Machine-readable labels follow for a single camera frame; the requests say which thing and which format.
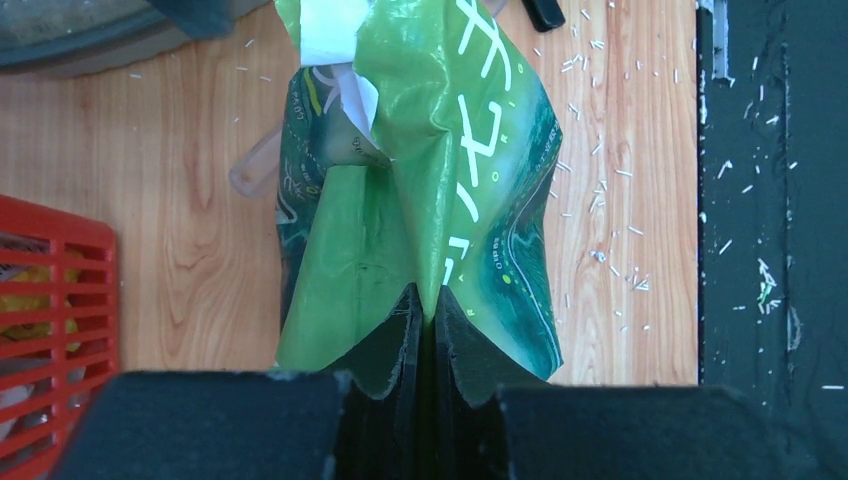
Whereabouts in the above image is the black bag clip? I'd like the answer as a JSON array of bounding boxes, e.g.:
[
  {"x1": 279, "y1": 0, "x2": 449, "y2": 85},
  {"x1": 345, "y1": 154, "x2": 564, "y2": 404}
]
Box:
[{"x1": 522, "y1": 0, "x2": 566, "y2": 33}]

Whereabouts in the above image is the clear plastic scoop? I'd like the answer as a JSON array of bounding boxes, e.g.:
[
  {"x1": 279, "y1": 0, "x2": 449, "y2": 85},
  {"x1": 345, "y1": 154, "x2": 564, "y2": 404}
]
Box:
[{"x1": 228, "y1": 124, "x2": 282, "y2": 199}]

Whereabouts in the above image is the green cat litter bag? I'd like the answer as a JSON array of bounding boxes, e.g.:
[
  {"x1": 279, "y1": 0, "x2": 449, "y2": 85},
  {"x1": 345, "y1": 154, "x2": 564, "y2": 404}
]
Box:
[{"x1": 274, "y1": 1, "x2": 562, "y2": 379}]

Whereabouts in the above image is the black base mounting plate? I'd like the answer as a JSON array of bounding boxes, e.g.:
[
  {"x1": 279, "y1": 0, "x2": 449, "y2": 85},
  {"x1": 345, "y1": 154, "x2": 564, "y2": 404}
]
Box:
[{"x1": 696, "y1": 1, "x2": 847, "y2": 440}]

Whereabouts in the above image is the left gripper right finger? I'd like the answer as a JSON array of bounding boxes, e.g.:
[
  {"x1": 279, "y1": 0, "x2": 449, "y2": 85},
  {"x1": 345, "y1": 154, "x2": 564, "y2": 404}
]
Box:
[{"x1": 433, "y1": 288, "x2": 822, "y2": 479}]

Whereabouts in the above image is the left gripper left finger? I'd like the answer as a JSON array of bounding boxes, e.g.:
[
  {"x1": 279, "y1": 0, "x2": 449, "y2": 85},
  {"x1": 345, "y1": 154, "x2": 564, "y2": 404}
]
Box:
[{"x1": 50, "y1": 286, "x2": 422, "y2": 479}]

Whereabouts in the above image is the red plastic shopping basket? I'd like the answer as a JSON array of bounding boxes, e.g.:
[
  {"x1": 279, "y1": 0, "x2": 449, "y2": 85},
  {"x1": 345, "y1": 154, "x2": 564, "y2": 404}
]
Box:
[{"x1": 1, "y1": 196, "x2": 120, "y2": 479}]

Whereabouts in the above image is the grey litter box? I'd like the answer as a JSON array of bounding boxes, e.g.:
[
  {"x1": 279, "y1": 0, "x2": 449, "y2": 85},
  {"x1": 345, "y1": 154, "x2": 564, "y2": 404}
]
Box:
[{"x1": 1, "y1": 0, "x2": 266, "y2": 77}]

